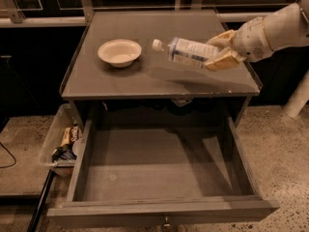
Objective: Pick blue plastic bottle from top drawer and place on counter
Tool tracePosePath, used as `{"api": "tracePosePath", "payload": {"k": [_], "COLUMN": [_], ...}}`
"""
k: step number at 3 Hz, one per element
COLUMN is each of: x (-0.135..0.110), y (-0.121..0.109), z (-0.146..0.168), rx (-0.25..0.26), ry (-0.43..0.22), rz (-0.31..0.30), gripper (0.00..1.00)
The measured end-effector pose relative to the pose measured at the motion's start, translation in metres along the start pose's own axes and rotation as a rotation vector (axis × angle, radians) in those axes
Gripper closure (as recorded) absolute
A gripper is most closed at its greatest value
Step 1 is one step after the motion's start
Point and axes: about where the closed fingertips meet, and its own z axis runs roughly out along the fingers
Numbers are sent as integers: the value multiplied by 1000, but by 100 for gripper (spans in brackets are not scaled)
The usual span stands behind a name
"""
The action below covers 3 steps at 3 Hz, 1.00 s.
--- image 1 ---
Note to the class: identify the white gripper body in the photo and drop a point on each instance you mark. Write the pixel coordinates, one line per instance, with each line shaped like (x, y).
(250, 43)

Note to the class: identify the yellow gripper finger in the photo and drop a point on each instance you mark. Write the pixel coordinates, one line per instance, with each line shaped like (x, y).
(226, 59)
(223, 40)

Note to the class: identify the blue plastic bottle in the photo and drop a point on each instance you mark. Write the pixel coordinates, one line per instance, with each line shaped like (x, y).
(186, 52)

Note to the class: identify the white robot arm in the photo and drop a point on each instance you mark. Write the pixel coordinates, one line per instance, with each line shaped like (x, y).
(288, 27)

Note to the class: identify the open grey top drawer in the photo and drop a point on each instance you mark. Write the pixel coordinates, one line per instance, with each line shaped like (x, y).
(137, 176)

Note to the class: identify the metal drawer knob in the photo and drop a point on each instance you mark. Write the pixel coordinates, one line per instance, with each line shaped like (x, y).
(166, 222)

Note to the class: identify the white paper bowl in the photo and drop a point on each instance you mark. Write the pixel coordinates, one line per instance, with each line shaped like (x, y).
(119, 53)

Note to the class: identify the grey wooden cabinet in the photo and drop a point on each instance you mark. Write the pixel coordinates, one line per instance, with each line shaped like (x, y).
(152, 76)

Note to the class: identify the snack package in bin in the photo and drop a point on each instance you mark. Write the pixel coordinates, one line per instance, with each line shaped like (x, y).
(71, 135)

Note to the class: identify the clear plastic storage bin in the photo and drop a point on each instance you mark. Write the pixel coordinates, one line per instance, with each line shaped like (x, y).
(64, 118)

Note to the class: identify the dark snack bag in bin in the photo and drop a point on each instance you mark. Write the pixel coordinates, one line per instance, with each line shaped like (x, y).
(63, 153)

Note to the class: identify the white horizontal rail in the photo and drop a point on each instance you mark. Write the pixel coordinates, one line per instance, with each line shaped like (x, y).
(71, 21)

